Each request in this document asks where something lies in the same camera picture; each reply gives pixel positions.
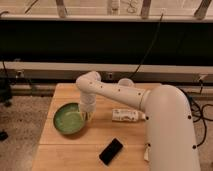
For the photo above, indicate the white plastic bottle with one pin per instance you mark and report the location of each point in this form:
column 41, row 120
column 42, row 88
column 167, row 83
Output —
column 127, row 115

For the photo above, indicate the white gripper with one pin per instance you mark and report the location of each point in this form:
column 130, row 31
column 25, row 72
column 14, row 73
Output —
column 88, row 108

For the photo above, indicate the black object at left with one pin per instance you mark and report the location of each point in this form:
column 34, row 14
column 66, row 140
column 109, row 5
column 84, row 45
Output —
column 5, row 93

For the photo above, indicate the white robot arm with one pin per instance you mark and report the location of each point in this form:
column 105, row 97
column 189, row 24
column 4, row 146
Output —
column 170, row 130

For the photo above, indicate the black smartphone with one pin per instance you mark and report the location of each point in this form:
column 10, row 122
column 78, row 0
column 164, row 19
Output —
column 110, row 151

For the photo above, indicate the green ceramic bowl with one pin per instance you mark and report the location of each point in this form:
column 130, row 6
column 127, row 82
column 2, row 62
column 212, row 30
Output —
column 68, row 120

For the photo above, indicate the white sponge block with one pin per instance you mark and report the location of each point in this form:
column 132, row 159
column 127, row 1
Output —
column 146, row 158

